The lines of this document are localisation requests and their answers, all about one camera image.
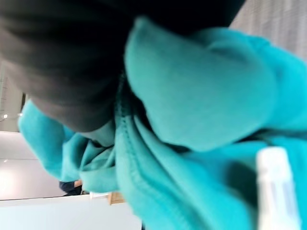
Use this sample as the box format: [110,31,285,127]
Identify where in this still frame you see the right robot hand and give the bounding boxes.
[0,0,247,133]

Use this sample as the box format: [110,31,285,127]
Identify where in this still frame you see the teal fleece garment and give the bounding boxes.
[18,16,307,230]

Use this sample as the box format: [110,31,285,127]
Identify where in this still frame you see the white plastic laundry basket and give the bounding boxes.
[255,146,302,230]

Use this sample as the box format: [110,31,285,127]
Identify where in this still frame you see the person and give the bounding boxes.
[59,179,83,196]

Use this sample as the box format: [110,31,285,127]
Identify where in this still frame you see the wooden furniture piece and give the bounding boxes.
[107,191,126,206]

